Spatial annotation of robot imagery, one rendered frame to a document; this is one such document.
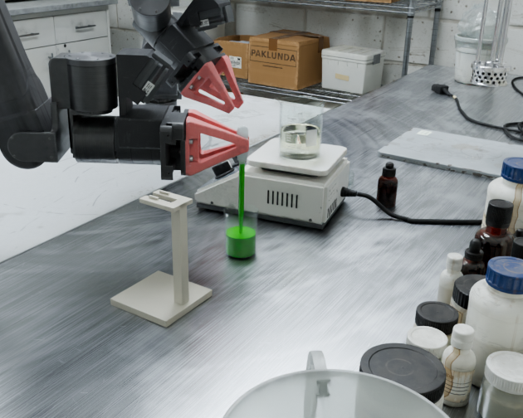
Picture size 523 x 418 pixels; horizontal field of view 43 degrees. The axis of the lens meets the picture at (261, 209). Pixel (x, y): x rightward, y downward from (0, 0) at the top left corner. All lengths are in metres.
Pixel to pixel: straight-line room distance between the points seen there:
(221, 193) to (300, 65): 2.35
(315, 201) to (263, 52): 2.47
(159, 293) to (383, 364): 0.30
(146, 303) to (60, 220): 0.28
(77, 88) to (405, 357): 0.46
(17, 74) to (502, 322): 0.56
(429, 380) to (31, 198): 0.71
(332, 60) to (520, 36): 0.86
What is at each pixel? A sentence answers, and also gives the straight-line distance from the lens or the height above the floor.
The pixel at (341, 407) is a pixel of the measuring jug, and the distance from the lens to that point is 0.41.
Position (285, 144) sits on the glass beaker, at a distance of 0.92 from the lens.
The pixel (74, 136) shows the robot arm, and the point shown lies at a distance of 0.80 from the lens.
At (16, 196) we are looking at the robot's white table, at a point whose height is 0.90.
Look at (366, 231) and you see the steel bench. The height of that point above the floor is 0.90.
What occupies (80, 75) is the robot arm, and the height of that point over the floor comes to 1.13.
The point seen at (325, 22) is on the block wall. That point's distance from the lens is 3.62.
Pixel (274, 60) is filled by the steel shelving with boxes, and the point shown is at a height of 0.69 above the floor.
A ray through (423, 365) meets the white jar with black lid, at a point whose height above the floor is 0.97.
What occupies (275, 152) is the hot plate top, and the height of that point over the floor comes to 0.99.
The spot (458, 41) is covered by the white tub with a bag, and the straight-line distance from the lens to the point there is 1.94.
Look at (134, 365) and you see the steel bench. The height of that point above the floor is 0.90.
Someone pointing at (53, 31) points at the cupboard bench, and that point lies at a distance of 3.77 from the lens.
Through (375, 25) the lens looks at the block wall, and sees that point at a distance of 3.51.
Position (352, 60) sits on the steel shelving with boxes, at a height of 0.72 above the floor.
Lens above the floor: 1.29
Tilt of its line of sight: 23 degrees down
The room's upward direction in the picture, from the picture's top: 1 degrees clockwise
